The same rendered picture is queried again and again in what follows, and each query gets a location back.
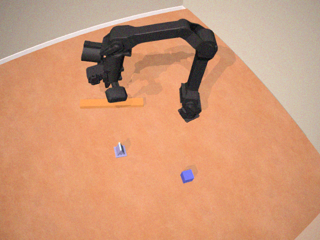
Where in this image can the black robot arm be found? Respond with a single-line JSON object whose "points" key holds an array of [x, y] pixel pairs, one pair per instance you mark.
{"points": [[119, 42]]}

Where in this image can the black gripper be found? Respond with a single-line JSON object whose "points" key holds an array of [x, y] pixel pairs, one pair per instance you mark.
{"points": [[117, 93]]}

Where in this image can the orange bar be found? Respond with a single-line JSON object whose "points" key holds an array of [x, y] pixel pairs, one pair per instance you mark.
{"points": [[102, 103]]}

